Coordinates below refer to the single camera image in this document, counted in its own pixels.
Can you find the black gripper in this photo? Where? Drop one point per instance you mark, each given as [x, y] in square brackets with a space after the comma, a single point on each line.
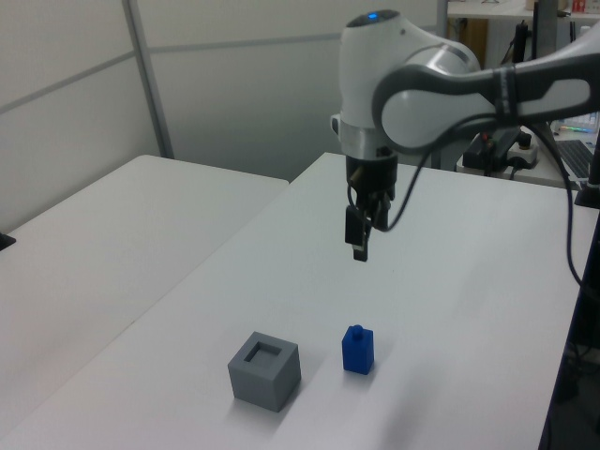
[375, 175]

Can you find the blue block with knob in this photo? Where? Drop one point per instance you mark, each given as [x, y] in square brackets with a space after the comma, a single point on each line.
[358, 351]

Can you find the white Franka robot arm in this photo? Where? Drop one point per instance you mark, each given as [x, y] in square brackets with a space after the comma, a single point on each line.
[361, 70]

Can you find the grey hollow cuboid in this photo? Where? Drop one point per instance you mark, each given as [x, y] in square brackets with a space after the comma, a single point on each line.
[262, 382]

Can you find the black power supply box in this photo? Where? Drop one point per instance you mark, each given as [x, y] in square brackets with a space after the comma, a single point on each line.
[487, 151]

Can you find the silver laptop keyboard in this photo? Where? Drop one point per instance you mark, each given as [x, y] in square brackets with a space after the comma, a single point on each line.
[574, 157]

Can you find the white background desk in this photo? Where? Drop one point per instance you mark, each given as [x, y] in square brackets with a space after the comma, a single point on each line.
[497, 11]

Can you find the black clamp bracket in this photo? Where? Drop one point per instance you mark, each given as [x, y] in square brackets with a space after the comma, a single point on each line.
[5, 241]

